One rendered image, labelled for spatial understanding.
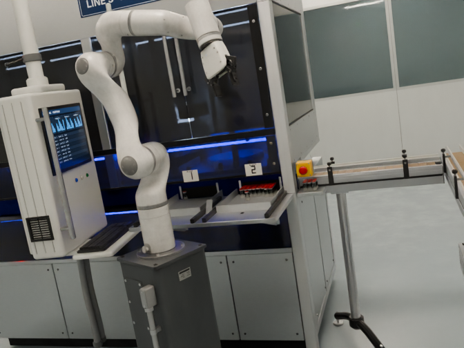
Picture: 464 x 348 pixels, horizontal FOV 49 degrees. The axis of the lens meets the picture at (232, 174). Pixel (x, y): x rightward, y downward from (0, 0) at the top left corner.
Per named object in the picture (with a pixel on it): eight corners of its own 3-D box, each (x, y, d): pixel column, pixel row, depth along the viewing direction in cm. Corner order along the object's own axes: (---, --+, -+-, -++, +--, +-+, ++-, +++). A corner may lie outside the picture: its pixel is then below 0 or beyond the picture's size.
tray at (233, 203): (237, 195, 268) (236, 188, 268) (286, 190, 260) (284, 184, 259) (217, 213, 237) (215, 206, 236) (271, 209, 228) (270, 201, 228)
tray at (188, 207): (178, 199, 279) (177, 193, 278) (223, 195, 271) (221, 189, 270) (150, 218, 247) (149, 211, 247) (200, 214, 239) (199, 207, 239)
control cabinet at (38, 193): (78, 228, 285) (47, 87, 271) (110, 224, 281) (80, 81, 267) (27, 262, 236) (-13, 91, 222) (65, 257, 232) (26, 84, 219)
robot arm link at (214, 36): (191, 44, 173) (194, 52, 173) (206, 31, 167) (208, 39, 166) (210, 44, 179) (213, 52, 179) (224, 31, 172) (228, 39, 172)
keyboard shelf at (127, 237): (97, 232, 278) (97, 228, 277) (146, 227, 272) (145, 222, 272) (56, 263, 234) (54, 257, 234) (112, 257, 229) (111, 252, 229)
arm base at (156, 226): (156, 262, 187) (146, 214, 184) (127, 255, 201) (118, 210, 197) (195, 246, 200) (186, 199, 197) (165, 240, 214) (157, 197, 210)
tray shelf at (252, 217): (170, 204, 281) (170, 200, 281) (295, 193, 259) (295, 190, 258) (128, 231, 236) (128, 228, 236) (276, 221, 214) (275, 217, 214)
